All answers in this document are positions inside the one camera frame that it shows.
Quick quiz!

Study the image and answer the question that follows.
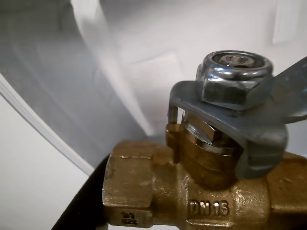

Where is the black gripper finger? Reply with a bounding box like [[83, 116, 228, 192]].
[[51, 153, 114, 230]]

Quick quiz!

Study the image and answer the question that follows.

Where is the brass ball valve red handle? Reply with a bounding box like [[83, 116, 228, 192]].
[[102, 49, 307, 230]]

